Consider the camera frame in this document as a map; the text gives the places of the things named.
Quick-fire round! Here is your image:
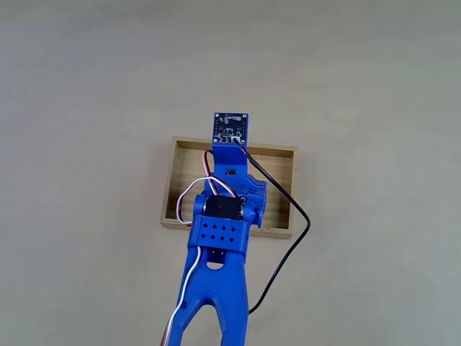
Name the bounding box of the wooden box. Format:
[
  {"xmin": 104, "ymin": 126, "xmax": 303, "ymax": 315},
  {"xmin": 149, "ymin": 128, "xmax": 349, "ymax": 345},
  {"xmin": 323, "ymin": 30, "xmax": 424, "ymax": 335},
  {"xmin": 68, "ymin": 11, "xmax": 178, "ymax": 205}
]
[{"xmin": 160, "ymin": 136, "xmax": 300, "ymax": 239}]

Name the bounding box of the black cable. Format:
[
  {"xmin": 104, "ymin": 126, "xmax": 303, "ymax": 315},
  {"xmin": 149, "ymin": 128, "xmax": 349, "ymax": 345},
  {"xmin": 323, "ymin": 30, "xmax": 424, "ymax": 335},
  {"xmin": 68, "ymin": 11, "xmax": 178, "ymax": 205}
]
[{"xmin": 236, "ymin": 138, "xmax": 313, "ymax": 314}]

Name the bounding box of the camera board on blue mount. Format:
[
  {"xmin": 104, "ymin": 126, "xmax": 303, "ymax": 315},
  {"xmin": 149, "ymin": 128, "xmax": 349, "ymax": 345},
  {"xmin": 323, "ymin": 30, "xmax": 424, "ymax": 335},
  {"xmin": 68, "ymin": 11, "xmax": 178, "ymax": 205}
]
[{"xmin": 210, "ymin": 111, "xmax": 251, "ymax": 179}]

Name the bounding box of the white red black servo wire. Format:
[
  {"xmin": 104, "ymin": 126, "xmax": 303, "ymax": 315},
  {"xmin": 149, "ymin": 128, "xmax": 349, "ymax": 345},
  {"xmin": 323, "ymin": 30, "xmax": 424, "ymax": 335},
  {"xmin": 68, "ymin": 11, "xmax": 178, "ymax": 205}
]
[{"xmin": 158, "ymin": 149, "xmax": 242, "ymax": 346}]

